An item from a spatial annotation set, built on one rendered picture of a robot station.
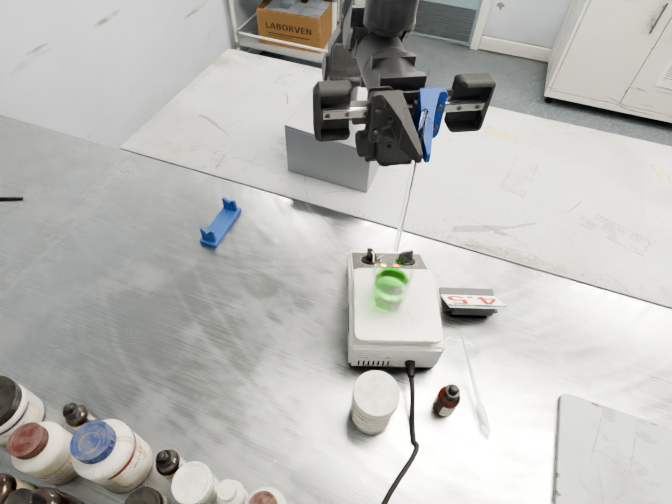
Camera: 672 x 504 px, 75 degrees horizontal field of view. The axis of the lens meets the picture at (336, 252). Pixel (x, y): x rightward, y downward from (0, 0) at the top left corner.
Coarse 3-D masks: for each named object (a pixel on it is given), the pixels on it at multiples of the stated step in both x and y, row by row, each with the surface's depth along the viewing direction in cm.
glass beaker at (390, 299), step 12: (384, 264) 59; (396, 264) 59; (408, 264) 57; (372, 276) 55; (408, 276) 58; (372, 288) 58; (384, 288) 56; (396, 288) 55; (408, 288) 57; (372, 300) 60; (384, 300) 58; (396, 300) 57; (396, 312) 60
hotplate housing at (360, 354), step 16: (352, 272) 67; (352, 288) 65; (352, 304) 63; (352, 320) 62; (352, 336) 60; (352, 352) 60; (368, 352) 60; (384, 352) 59; (400, 352) 60; (416, 352) 60; (432, 352) 59
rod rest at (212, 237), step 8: (224, 200) 81; (232, 200) 80; (224, 208) 82; (232, 208) 82; (240, 208) 83; (216, 216) 81; (224, 216) 81; (232, 216) 81; (216, 224) 80; (224, 224) 80; (232, 224) 81; (208, 232) 76; (216, 232) 79; (224, 232) 79; (200, 240) 77; (208, 240) 77; (216, 240) 77
